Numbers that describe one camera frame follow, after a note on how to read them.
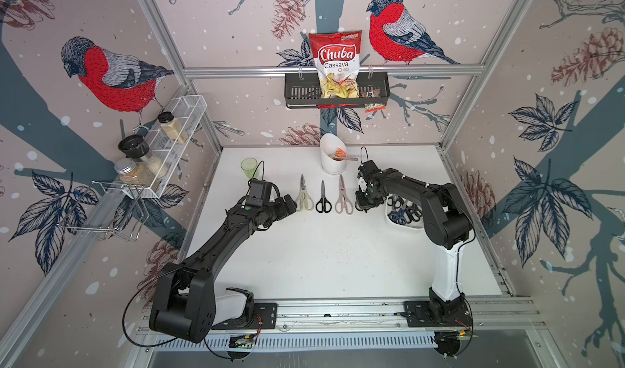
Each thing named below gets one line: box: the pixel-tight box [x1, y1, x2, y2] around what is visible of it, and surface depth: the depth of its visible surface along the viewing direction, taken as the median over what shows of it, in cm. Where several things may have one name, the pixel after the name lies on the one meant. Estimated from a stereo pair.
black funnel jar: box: [118, 134, 169, 180], surface depth 65 cm
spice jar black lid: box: [157, 110, 188, 145], surface depth 76 cm
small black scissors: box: [314, 179, 333, 214], surface depth 102 cm
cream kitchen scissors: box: [295, 173, 315, 212], surface depth 103 cm
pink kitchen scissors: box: [334, 174, 354, 216], surface depth 102 cm
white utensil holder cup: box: [319, 132, 348, 176], surface depth 109 cm
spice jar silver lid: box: [113, 157, 136, 175], surface depth 61 cm
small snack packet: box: [364, 88, 387, 114], surface depth 92 cm
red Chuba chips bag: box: [308, 30, 363, 100], surface depth 84 cm
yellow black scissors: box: [354, 190, 371, 214], surface depth 92 cm
